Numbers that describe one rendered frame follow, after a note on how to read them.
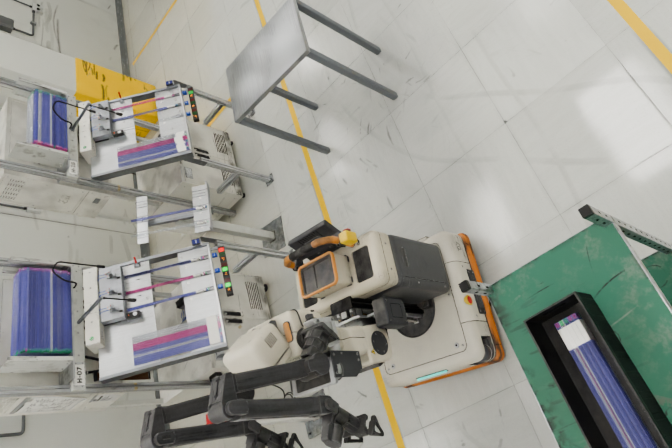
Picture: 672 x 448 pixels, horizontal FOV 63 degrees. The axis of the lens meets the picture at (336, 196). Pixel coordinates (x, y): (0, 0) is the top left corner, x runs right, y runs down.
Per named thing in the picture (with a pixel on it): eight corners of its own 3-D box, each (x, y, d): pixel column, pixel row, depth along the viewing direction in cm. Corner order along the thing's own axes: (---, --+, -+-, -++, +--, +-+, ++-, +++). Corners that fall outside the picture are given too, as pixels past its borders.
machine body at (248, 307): (268, 277, 413) (196, 268, 371) (289, 366, 376) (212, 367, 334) (221, 315, 447) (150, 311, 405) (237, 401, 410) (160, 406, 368)
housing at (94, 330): (104, 276, 343) (96, 266, 331) (109, 350, 317) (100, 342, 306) (91, 279, 342) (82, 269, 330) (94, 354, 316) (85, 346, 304)
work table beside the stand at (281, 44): (398, 96, 355) (306, 49, 301) (327, 154, 394) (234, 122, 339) (379, 47, 377) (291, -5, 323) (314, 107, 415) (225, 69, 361)
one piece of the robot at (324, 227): (316, 268, 269) (281, 244, 259) (368, 240, 248) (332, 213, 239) (312, 287, 261) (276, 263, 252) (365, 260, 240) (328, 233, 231)
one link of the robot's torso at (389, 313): (366, 317, 264) (329, 314, 247) (410, 298, 247) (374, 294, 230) (377, 374, 252) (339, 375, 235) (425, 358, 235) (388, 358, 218)
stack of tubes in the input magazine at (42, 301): (70, 270, 324) (20, 265, 306) (72, 352, 298) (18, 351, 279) (62, 280, 331) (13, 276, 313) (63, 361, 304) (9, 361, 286)
